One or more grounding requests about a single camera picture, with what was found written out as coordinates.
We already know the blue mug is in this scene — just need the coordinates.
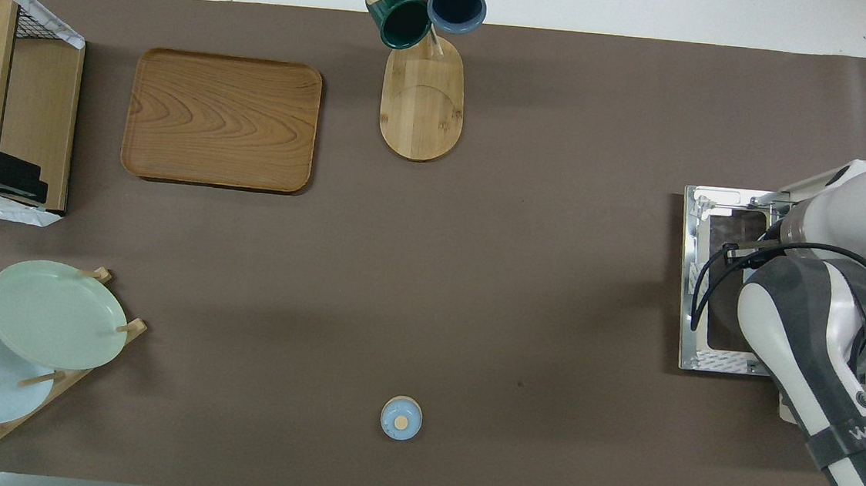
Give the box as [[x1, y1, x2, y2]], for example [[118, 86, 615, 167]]
[[425, 0, 488, 37]]

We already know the wooden plate rack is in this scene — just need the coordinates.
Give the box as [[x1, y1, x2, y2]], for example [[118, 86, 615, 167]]
[[0, 259, 153, 475]]

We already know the pale green plate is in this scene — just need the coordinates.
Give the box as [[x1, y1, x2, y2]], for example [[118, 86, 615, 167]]
[[0, 257, 133, 375]]

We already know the dark green mug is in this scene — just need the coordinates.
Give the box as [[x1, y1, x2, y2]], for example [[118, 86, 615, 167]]
[[362, 0, 434, 52]]

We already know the wooden mug tree stand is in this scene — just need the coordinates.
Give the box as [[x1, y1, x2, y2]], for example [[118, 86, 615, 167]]
[[353, 0, 492, 167]]

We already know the brown table mat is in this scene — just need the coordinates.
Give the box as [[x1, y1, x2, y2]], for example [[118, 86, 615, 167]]
[[0, 0, 866, 486]]

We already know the wooden serving tray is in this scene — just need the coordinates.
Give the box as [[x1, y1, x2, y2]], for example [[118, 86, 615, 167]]
[[119, 46, 325, 196]]

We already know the wooden shelf with wire mesh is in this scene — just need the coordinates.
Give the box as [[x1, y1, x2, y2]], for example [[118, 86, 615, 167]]
[[0, 0, 89, 229]]

